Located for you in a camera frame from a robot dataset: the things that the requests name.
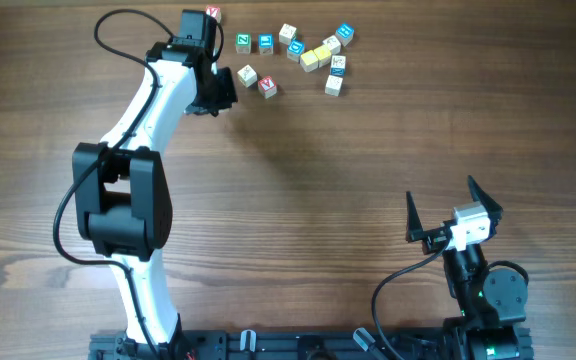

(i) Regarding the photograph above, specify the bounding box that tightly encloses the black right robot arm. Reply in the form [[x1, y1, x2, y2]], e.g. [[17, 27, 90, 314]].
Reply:
[[406, 177, 534, 360]]

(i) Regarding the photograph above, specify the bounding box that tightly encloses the plain wooden block lowest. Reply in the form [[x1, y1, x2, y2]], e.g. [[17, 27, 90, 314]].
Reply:
[[325, 75, 343, 96]]

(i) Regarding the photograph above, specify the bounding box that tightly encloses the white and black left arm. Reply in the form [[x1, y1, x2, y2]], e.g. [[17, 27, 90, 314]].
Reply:
[[53, 10, 237, 351]]

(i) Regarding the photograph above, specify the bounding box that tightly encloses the plain leaf wooden block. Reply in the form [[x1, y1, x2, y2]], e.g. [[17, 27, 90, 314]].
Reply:
[[279, 23, 297, 45]]

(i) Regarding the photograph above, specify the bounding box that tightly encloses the yellow wooden block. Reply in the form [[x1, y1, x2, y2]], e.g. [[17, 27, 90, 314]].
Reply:
[[299, 50, 319, 72], [313, 45, 332, 68]]

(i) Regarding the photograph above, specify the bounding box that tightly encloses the red A wooden block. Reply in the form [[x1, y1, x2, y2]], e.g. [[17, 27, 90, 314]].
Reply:
[[257, 76, 277, 99]]

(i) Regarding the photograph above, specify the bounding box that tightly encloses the yellow wooden block rear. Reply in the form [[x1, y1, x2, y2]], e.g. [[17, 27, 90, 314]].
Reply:
[[313, 45, 332, 68]]

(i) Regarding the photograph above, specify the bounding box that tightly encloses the red Y wooden block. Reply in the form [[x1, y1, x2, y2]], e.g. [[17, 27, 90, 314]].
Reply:
[[205, 5, 222, 23]]

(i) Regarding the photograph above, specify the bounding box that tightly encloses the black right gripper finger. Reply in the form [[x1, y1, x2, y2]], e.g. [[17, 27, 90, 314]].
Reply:
[[406, 191, 424, 242], [468, 175, 503, 225]]

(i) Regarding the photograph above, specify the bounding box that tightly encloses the yellow wooden block front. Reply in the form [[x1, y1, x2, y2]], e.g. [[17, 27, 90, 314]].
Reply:
[[299, 50, 319, 72]]

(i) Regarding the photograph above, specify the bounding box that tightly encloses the blue D wooden block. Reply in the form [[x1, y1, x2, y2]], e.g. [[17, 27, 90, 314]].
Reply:
[[286, 40, 305, 63]]

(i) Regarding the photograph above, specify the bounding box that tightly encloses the green Z wooden block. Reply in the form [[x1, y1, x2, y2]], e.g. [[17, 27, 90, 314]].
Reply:
[[235, 33, 252, 54]]

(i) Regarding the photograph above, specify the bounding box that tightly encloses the block with blue side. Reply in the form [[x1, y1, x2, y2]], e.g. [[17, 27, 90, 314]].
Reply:
[[330, 55, 346, 77]]

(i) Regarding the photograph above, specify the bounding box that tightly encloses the violin picture wooden block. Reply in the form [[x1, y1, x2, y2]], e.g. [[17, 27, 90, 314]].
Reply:
[[237, 65, 258, 88]]

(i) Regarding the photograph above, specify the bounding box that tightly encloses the blue top right block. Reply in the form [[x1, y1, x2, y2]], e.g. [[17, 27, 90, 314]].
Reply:
[[335, 23, 355, 47]]

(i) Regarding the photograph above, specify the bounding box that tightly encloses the plain picture wooden block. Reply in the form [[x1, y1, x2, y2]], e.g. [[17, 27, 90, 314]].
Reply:
[[322, 35, 342, 55]]

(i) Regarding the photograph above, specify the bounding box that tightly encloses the blue letter wooden block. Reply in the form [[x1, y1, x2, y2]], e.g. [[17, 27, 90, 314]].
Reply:
[[258, 33, 274, 55]]

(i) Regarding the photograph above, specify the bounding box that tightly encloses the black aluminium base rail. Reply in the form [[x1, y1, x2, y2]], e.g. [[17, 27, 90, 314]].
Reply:
[[87, 327, 535, 360]]

